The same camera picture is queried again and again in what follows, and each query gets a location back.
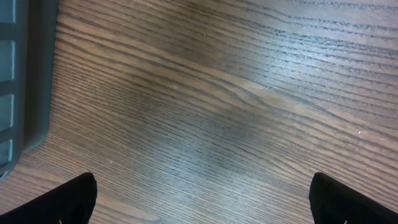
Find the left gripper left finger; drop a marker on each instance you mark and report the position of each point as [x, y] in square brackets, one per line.
[72, 202]

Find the grey plastic shopping basket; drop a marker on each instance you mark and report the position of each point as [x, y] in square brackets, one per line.
[27, 52]

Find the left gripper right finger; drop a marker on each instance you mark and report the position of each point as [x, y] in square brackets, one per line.
[332, 202]

